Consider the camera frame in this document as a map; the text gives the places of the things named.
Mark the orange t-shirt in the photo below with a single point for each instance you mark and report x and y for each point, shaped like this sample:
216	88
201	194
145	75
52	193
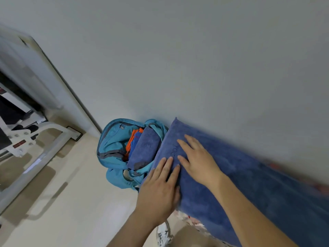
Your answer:
131	141

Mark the white panel leaning on wall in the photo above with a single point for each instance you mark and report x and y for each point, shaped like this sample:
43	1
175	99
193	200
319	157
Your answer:
46	82

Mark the person's right hand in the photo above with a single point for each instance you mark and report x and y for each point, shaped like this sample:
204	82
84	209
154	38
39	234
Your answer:
200	164

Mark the white and black sneaker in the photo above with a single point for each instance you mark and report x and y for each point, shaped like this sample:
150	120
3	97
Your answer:
163	235

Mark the blue t-shirt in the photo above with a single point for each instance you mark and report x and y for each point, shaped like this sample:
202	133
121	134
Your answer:
134	144

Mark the white leg machine frame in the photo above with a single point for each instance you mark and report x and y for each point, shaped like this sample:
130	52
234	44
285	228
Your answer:
38	156

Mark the light blue backpack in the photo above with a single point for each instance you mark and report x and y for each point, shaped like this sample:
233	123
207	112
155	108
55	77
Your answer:
113	151

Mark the person's right forearm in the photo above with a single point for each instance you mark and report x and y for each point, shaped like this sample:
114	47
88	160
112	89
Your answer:
252	216

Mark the grey-blue towel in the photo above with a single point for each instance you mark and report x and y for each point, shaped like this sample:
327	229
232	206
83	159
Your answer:
145	149
257	190

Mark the stack of water bottle packs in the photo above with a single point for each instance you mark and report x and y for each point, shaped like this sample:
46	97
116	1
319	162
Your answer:
190	221

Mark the person's left hand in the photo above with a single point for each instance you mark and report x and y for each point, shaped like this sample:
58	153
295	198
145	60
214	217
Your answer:
156	195

